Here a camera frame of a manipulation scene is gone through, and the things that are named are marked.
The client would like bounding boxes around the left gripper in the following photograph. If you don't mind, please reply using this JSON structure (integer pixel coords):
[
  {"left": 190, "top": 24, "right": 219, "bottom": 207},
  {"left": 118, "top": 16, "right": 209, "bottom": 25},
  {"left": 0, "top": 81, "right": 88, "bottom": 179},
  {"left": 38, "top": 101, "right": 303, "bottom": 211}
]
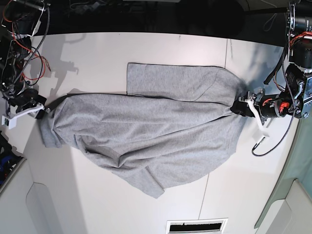
[{"left": 230, "top": 89, "right": 294, "bottom": 121}]

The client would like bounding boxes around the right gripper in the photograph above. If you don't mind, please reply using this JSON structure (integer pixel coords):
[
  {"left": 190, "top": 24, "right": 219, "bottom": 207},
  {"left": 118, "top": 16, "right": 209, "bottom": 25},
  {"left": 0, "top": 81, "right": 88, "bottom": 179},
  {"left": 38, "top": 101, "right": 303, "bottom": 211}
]
[{"left": 4, "top": 89, "right": 47, "bottom": 119}]

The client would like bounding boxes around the grey t-shirt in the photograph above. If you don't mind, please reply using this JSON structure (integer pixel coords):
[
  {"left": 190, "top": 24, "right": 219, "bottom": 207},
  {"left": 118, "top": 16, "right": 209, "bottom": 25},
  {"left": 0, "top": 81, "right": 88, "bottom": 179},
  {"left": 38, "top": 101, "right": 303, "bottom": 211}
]
[{"left": 39, "top": 63, "right": 246, "bottom": 198}]

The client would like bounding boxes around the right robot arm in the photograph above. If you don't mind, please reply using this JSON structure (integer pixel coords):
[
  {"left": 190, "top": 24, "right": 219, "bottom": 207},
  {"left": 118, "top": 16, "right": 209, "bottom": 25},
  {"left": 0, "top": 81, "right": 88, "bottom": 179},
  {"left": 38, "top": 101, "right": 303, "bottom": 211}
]
[{"left": 0, "top": 0, "right": 51, "bottom": 119}]

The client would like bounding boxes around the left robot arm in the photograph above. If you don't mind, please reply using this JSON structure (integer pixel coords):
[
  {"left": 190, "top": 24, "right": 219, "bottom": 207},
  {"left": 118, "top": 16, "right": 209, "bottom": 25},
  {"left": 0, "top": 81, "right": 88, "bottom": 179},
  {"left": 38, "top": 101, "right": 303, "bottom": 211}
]
[{"left": 231, "top": 0, "right": 312, "bottom": 122}]

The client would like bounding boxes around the bin with blue items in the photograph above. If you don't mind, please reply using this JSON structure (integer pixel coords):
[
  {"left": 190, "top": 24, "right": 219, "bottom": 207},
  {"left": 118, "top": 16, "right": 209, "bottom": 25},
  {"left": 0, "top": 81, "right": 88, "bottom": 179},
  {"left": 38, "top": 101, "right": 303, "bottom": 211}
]
[{"left": 0, "top": 131, "right": 26, "bottom": 194}]

